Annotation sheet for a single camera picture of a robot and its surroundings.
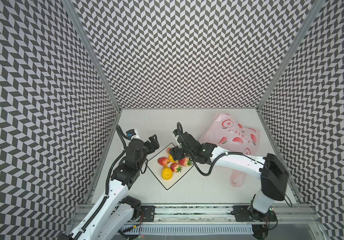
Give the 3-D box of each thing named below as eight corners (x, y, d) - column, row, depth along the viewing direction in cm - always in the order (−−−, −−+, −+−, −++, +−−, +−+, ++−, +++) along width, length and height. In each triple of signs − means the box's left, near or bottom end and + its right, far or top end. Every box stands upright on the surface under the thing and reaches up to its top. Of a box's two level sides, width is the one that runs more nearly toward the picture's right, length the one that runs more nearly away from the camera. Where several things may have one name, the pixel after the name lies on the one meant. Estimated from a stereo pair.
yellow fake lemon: (162, 179, 83) (161, 177, 80) (162, 169, 87) (162, 166, 84) (172, 179, 83) (172, 177, 80) (172, 169, 87) (172, 166, 84)
